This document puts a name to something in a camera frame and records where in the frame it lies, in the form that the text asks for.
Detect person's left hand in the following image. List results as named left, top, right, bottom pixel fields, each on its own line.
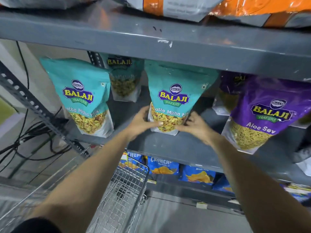
left=125, top=105, right=164, bottom=142

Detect person's right hand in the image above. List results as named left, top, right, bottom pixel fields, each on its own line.
left=175, top=111, right=218, bottom=146

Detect teal snack mix pouch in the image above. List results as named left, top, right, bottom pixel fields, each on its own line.
left=100, top=53, right=145, bottom=103
left=144, top=60, right=219, bottom=136
left=40, top=57, right=115, bottom=138

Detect person's right forearm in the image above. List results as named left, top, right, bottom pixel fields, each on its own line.
left=208, top=136, right=311, bottom=233

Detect person's left forearm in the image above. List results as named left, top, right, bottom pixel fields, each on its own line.
left=26, top=130, right=137, bottom=233

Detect grey metal shelf board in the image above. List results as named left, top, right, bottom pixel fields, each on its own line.
left=64, top=86, right=311, bottom=187
left=0, top=1, right=311, bottom=82
left=145, top=178, right=244, bottom=212

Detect blue chips packet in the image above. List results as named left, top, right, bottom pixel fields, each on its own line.
left=147, top=156, right=180, bottom=175
left=179, top=165, right=216, bottom=185
left=281, top=183, right=311, bottom=203
left=119, top=151, right=147, bottom=171
left=212, top=175, right=234, bottom=193

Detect purple noodle snack pouch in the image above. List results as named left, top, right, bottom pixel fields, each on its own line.
left=221, top=76, right=311, bottom=155
left=212, top=71, right=253, bottom=116

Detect perforated grey rack upright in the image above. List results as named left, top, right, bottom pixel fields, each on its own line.
left=0, top=61, right=91, bottom=158
left=87, top=51, right=105, bottom=69

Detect orange and white snack bag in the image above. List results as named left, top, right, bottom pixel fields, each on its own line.
left=208, top=0, right=311, bottom=28
left=109, top=0, right=224, bottom=22

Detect white and dark packet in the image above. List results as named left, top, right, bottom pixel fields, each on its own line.
left=292, top=145, right=311, bottom=177

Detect black sleeve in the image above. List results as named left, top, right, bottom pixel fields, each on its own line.
left=11, top=217, right=62, bottom=233

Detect silver wire shopping cart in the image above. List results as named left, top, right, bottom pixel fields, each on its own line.
left=0, top=145, right=150, bottom=233

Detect black cables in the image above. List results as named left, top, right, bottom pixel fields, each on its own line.
left=0, top=41, right=72, bottom=174

